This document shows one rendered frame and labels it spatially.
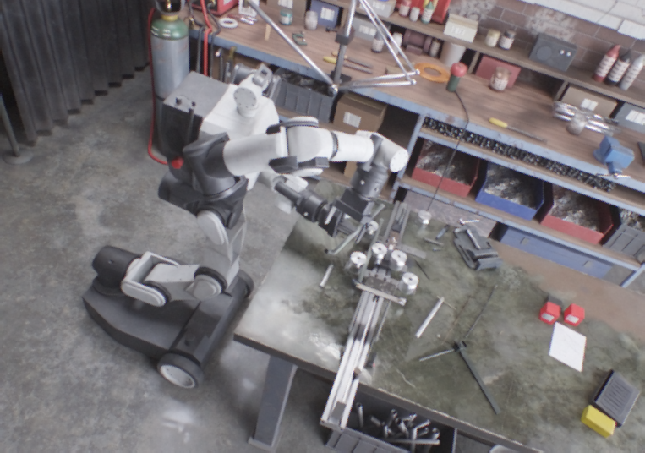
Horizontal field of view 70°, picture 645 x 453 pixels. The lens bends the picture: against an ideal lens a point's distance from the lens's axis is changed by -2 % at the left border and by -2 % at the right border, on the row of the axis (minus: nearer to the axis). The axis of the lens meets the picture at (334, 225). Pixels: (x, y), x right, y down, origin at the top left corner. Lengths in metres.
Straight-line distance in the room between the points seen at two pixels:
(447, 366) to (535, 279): 0.56
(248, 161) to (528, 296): 1.10
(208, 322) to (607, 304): 1.61
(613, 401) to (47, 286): 2.42
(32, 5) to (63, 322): 1.77
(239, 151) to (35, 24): 2.32
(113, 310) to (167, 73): 1.38
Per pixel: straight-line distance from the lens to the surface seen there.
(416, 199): 3.10
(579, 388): 1.66
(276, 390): 1.70
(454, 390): 1.44
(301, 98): 2.94
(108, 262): 2.26
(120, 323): 2.27
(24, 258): 2.83
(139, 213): 2.94
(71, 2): 3.50
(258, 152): 1.12
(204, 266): 1.89
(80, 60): 3.67
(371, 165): 1.27
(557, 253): 3.34
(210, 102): 1.42
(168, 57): 2.91
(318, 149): 1.10
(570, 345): 1.74
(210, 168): 1.22
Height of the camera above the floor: 2.05
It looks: 44 degrees down
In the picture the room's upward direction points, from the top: 15 degrees clockwise
